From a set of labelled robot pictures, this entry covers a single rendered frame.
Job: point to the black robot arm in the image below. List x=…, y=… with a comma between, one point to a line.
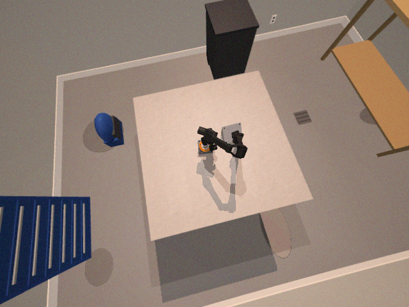
x=210, y=136

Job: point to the orange round plate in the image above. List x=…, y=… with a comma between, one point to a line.
x=202, y=148

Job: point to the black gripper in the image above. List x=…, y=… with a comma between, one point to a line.
x=212, y=147

